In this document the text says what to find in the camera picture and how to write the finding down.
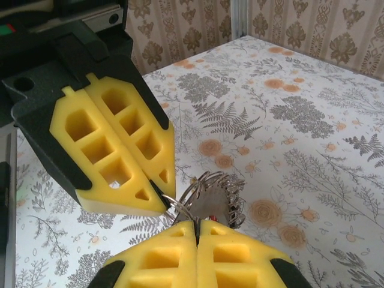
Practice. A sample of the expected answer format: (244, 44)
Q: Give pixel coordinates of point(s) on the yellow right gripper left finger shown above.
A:
(168, 270)

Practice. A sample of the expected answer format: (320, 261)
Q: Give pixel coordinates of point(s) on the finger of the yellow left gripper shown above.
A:
(75, 138)
(159, 156)

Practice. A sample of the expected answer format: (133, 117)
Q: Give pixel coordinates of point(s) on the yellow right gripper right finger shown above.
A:
(258, 264)

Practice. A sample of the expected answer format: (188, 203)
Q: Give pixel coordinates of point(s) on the red plastic key tag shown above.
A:
(213, 218)

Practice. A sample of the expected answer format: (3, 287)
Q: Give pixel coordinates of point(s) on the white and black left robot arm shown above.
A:
(3, 195)

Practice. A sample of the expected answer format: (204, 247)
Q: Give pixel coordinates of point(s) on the floral patterned table cover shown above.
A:
(300, 150)

